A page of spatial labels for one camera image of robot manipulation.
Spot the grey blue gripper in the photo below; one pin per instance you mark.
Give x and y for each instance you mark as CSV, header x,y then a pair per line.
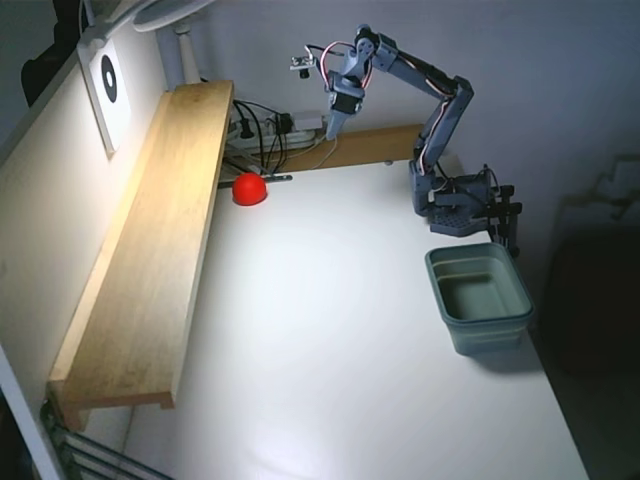
x,y
341,106

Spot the red ball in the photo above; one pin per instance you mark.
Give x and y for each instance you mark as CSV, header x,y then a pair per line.
x,y
250,189

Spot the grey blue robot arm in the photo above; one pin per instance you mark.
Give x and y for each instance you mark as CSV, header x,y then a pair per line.
x,y
417,71

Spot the grey plastic container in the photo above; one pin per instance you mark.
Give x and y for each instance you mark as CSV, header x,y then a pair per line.
x,y
475,300

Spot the grey power adapter box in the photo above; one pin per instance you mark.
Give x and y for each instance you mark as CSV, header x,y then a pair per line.
x,y
307,119

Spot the white lamp pole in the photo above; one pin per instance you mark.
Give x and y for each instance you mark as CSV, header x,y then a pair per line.
x,y
186,55

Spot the black table clamp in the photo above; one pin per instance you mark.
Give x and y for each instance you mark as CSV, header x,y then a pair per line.
x,y
506,215

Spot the long wooden shelf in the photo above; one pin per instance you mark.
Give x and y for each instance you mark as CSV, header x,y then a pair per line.
x,y
165,240

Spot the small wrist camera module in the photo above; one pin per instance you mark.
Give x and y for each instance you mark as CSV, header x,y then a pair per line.
x,y
301,62

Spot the grey metal rack frame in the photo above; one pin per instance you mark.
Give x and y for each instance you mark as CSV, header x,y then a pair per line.
x,y
255,178
95,455

